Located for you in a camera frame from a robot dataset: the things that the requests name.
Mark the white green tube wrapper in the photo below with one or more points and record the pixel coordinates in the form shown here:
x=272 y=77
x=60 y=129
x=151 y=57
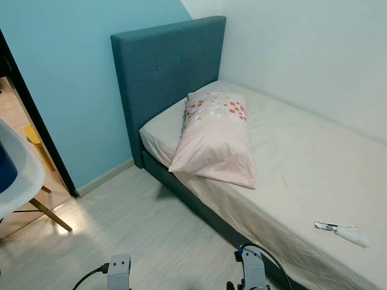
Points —
x=325 y=226

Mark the pink pillow with dots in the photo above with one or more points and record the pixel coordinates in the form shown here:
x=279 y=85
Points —
x=214 y=142

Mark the yellow plastic stool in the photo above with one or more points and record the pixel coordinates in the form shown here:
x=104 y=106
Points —
x=31 y=134

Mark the white chair with wooden legs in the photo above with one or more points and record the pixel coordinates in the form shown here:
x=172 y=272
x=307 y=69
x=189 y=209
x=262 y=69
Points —
x=27 y=175

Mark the blue plastic bucket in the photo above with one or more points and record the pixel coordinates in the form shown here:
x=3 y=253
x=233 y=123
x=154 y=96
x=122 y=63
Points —
x=6 y=172

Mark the dark teal bed frame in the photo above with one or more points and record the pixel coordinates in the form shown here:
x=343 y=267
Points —
x=199 y=208

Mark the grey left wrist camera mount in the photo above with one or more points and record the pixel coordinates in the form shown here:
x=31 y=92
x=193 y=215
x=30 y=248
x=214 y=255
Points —
x=119 y=272

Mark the black door frame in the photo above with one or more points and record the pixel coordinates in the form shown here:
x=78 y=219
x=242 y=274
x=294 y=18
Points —
x=42 y=133

